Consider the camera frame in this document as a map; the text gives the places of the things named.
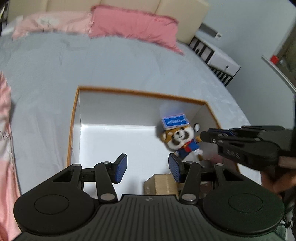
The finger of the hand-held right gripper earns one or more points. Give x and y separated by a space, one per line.
219 131
209 138

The white box with orange rim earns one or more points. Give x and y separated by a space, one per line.
115 139

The white drawer nightstand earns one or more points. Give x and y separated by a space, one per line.
217 58

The bed with grey sheet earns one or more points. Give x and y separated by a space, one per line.
46 81

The pink quilt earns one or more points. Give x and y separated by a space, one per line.
5 150

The light pink pillow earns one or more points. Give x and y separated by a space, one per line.
50 23

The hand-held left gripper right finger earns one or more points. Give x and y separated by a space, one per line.
174 170

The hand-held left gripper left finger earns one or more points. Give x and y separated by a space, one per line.
120 168

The plush dog toy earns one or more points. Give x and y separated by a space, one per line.
182 141

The dark pink pillow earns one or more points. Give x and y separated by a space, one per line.
138 26

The grey wall switch panel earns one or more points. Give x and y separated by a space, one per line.
208 30

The small wooden block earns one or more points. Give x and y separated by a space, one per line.
161 185

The blue playing card box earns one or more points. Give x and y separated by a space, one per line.
174 121

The person's right hand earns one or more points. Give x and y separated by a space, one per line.
275 183

